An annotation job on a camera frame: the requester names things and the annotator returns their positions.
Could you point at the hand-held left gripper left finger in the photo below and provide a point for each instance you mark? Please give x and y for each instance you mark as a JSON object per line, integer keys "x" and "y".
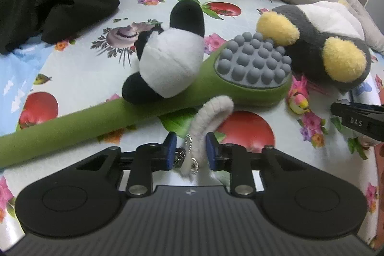
{"x": 171, "y": 151}

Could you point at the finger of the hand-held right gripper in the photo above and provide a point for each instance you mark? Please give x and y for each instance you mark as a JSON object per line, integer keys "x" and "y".
{"x": 357, "y": 121}

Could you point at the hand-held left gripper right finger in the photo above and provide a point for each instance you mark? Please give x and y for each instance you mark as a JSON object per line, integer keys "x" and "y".
{"x": 210, "y": 151}

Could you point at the white hair scrunchie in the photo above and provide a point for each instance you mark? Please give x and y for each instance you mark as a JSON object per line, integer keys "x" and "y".
{"x": 207, "y": 115}

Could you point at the small pink yellow toy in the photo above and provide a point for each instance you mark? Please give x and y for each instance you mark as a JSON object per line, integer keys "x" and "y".
{"x": 300, "y": 100}

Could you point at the green massage hammer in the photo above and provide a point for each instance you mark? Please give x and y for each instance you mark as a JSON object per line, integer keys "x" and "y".
{"x": 90, "y": 121}

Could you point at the panda plush toy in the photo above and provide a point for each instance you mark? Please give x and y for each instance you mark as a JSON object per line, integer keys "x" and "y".
{"x": 171, "y": 64}

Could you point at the grey penguin plush toy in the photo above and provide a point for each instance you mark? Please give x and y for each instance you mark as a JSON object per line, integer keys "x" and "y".
{"x": 312, "y": 43}

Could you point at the fruit print bedsheet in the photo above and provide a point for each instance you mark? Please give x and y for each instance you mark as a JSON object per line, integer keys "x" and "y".
{"x": 90, "y": 85}

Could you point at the light blue printed cloth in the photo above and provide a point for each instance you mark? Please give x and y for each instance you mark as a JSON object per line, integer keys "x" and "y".
{"x": 15, "y": 79}

